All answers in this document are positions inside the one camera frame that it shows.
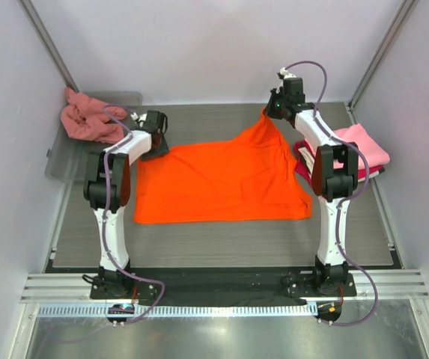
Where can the magenta folded t shirt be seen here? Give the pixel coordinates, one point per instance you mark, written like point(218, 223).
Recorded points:
point(303, 171)

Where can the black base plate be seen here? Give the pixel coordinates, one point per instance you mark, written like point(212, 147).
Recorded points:
point(204, 283)

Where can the salmon pink crumpled t shirt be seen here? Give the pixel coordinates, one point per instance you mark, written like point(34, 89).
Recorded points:
point(88, 119)

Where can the right frame post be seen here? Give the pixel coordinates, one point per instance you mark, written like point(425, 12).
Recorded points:
point(395, 26)

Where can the slotted cable duct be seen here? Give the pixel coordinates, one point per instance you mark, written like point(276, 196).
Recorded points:
point(120, 311)

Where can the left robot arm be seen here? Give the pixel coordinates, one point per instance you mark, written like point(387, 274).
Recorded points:
point(107, 188)

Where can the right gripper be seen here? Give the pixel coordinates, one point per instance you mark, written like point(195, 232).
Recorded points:
point(269, 110)

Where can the left frame post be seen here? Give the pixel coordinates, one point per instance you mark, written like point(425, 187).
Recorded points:
point(46, 40)

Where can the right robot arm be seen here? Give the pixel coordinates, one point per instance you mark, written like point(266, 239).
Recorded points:
point(334, 178)

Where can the frame post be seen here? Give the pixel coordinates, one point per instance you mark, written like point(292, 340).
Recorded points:
point(395, 26)
point(46, 40)

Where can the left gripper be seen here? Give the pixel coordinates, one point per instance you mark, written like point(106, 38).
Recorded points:
point(162, 149)

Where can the clear grey plastic bin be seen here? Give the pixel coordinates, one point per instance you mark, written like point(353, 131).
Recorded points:
point(64, 152)

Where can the orange t shirt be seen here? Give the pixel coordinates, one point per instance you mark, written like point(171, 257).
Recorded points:
point(248, 178)

